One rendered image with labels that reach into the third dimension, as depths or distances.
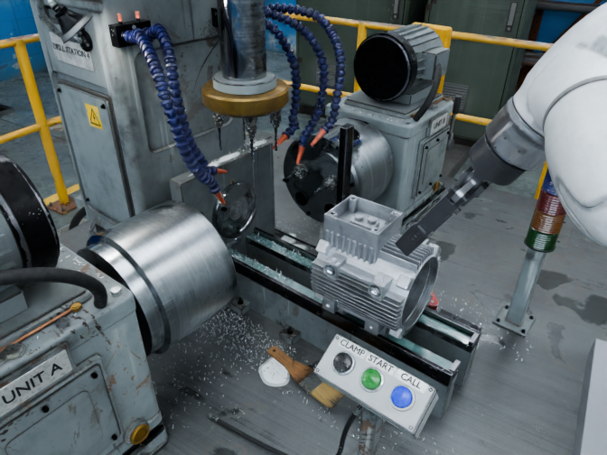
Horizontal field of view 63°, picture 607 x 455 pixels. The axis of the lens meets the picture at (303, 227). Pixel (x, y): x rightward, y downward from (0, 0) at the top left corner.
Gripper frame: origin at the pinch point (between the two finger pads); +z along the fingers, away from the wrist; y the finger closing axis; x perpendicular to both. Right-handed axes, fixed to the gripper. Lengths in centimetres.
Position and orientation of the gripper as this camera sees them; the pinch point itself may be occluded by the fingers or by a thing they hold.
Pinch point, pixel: (422, 230)
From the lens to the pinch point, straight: 83.8
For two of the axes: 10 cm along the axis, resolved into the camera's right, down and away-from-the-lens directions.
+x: 6.7, 7.2, -1.8
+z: -4.1, 5.5, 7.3
